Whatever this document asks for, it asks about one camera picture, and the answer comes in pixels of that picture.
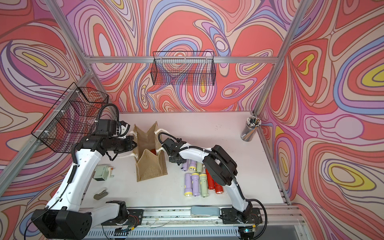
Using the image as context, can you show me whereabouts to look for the purple flashlight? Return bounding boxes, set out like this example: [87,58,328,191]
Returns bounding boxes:
[191,173,200,197]
[181,160,189,172]
[189,160,197,171]
[184,173,193,197]

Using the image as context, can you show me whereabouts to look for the brown burlap tote bag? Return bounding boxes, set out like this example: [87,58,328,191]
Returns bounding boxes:
[118,122,168,182]

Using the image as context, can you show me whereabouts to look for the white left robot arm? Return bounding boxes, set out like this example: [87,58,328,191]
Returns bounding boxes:
[31,135,137,240]

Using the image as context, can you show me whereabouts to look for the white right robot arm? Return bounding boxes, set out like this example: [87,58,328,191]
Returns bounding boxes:
[160,138,253,223]

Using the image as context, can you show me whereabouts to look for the green pencil sharpener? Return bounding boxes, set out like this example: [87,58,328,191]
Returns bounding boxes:
[93,165,114,181]

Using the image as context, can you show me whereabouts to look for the green flashlight upper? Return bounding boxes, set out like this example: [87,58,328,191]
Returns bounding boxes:
[196,162,204,174]

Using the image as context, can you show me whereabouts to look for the green flashlight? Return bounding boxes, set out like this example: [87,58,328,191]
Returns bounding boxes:
[199,174,209,198]
[196,162,204,174]

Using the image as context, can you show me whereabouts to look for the green flashlight lower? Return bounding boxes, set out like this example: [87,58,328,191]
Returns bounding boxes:
[199,174,209,198]

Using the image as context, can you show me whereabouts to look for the grey clip on table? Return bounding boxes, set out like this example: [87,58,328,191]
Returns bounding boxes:
[93,188,109,201]

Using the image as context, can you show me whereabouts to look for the metal cup with pencils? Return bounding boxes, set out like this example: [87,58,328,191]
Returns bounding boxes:
[241,116,262,142]

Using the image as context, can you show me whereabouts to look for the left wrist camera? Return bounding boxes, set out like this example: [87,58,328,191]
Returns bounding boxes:
[95,119,130,137]

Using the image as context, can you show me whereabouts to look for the black wire basket left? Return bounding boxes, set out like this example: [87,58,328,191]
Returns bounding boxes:
[31,83,109,154]

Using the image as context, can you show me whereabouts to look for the black wire basket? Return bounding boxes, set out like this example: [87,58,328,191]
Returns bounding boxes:
[31,83,109,154]
[151,51,217,86]

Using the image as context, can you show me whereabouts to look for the black wire basket back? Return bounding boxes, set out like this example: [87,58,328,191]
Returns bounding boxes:
[151,51,217,86]

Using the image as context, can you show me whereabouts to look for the black corrugated cable right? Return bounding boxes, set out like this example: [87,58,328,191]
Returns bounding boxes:
[157,131,268,238]

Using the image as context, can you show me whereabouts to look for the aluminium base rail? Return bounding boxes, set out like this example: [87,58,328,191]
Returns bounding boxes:
[85,206,313,240]

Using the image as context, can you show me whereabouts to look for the aluminium frame post left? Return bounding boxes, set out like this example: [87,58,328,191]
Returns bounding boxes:
[45,1,112,103]

